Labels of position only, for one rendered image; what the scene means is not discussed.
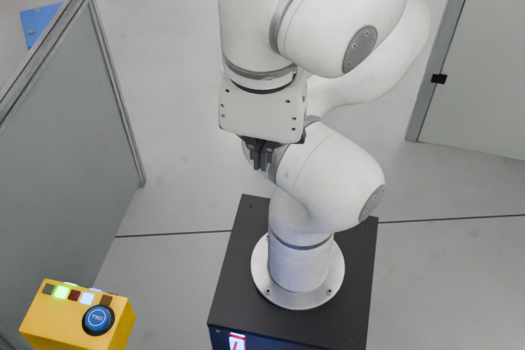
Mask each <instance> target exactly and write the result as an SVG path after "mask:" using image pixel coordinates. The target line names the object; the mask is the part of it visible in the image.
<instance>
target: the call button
mask: <svg viewBox="0 0 525 350"><path fill-rule="evenodd" d="M109 322H110V315H109V311H108V310H107V309H105V308H103V307H95V308H93V307H92V309H91V310H90V311H89V312H88V313H87V315H86V317H85V324H86V325H87V327H88V328H89V329H90V330H92V331H101V330H104V329H105V328H106V327H107V326H108V325H109Z"/></svg>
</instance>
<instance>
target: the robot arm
mask: <svg viewBox="0 0 525 350"><path fill-rule="evenodd" d="M218 10H219V21H220V40H221V50H222V60H223V65H222V68H221V72H220V82H219V91H218V120H219V124H220V125H219V128H220V129H222V130H226V131H228V132H231V133H233V134H236V135H237V136H238V137H239V138H240V139H241V147H242V151H243V153H244V155H245V158H246V159H247V161H248V162H249V164H250V165H251V166H252V167H253V168H254V170H256V171H258V172H259V173H261V174H262V175H263V176H264V177H266V178H267V179H268V180H270V181H271V182H273V183H274V184H275V185H277V187H276V189H275V190H274V192H273V194H272V196H271V199H270V205H269V215H268V232H267V233H266V234H265V235H264V236H263V237H262V238H261V239H260V240H259V242H258V243H257V244H256V246H255V248H254V250H253V253H252V258H251V274H252V279H253V282H254V284H255V286H256V288H257V289H258V291H259V292H260V294H261V295H262V296H263V297H264V298H265V299H266V300H267V301H269V302H271V303H272V304H274V305H276V306H278V307H280V308H282V309H286V310H290V311H299V312H300V311H308V310H311V309H316V308H318V307H320V306H322V305H324V304H326V303H327V302H329V301H330V300H331V299H332V298H333V297H334V296H335V295H336V294H337V292H338V290H339V289H340V287H341V284H342V281H343V278H344V274H345V262H344V258H343V255H342V253H341V250H340V248H339V247H338V245H337V243H336V242H335V241H334V240H333V239H334V232H338V231H343V230H347V229H349V228H352V227H354V226H356V225H357V224H359V223H361V222H362V221H364V220H365V219H366V218H367V217H368V216H369V215H370V214H371V213H372V212H373V211H374V210H375V208H376V207H377V206H378V205H379V203H380V201H382V199H383V195H384V189H385V179H384V172H383V170H382V169H381V167H380V164H379V163H378V162H377V160H375V158H374V157H372V155H371V154H370V153H368V152H367V151H366V150H364V149H363V148H361V147H360V146H358V145H357V144H356V143H354V142H353V141H351V140H349V139H348V138H346V137H345V136H343V135H342V134H340V133H338V132H337V131H335V130H334V129H332V128H331V127H329V126H327V125H326V124H325V123H323V122H322V121H321V120H322V118H323V117H324V116H325V115H326V114H327V113H328V112H329V111H331V110H332V109H336V108H337V107H340V106H343V105H355V104H362V103H367V102H371V101H374V100H376V99H379V98H380V97H382V96H384V95H385V94H387V93H388V92H389V91H390V90H392V89H393V88H394V87H395V86H396V85H397V84H398V82H399V81H400V80H401V79H402V78H403V77H404V76H405V74H406V73H407V72H408V70H409V68H410V67H411V66H412V64H413V63H414V62H415V60H416V58H417V57H418V55H419V54H420V53H421V51H422V50H423V47H424V46H425V44H426V43H427V40H428V38H429V36H430V30H431V18H430V10H429V8H428V5H427V1H426V0H218ZM306 71H308V72H310V73H312V74H314V75H312V76H311V77H310V78H308V79H307V76H306Z"/></svg>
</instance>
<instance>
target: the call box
mask: <svg viewBox="0 0 525 350"><path fill-rule="evenodd" d="M46 283H47V284H53V285H55V290H54V291H53V293H52V295H47V294H43V293H42V290H43V288H44V286H45V284H46ZM59 286H60V287H64V288H68V289H69V290H68V292H67V293H66V297H65V298H59V297H55V293H56V291H57V289H58V287H59ZM71 289H73V290H77V291H81V294H80V297H79V298H78V300H77V302H75V301H72V300H69V299H67V298H68V295H69V293H70V291H71ZM84 292H86V293H89V294H93V295H94V297H93V299H92V301H91V304H90V305H89V304H84V303H81V302H80V300H81V298H82V296H83V294H84ZM102 295H108V296H112V301H111V303H110V306H109V307H108V306H104V305H99V302H100V300H101V298H102ZM92 307H93V308H95V307H103V308H105V309H107V310H108V311H109V315H110V322H109V325H108V326H107V327H106V328H105V329H104V330H101V331H92V330H90V329H89V328H88V326H87V325H86V324H85V317H86V315H87V314H88V312H89V311H90V310H91V309H92ZM136 319H137V317H136V315H135V313H134V310H133V308H132V306H131V304H130V302H129V299H128V298H124V297H121V296H118V295H111V294H108V293H105V292H101V291H95V290H91V289H88V288H85V287H78V286H75V285H72V284H66V283H62V282H58V281H55V280H49V279H44V281H43V283H42V285H41V286H40V288H39V290H38V292H37V294H36V296H35V298H34V300H33V302H32V304H31V306H30V308H29V310H28V312H27V314H26V316H25V318H24V320H23V322H22V324H21V326H20V328H19V332H20V333H21V334H22V335H23V336H24V337H25V338H26V339H27V341H28V342H29V343H30V344H31V345H32V346H33V347H34V348H35V349H38V350H124V349H125V347H126V344H127V341H128V339H129V336H130V333H131V331H132V329H133V326H134V323H135V320H136Z"/></svg>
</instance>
